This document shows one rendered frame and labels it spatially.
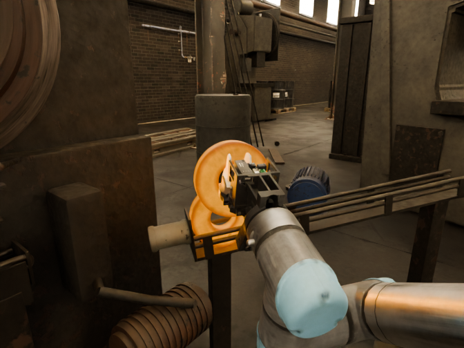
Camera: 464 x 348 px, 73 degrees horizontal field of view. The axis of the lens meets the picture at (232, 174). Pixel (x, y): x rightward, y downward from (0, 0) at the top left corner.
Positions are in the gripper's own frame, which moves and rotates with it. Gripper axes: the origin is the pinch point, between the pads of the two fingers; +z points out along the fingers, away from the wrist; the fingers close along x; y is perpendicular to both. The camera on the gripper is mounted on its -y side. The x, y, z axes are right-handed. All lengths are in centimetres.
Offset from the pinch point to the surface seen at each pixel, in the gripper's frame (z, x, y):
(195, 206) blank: 4.8, 6.6, -11.9
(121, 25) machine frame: 38.0, 19.8, 21.2
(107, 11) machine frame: 36.8, 22.7, 24.4
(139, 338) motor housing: -12.6, 20.5, -30.0
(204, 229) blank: 3.1, 4.6, -17.5
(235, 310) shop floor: 35, -18, -97
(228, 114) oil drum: 227, -63, -74
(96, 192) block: 5.8, 26.8, -6.4
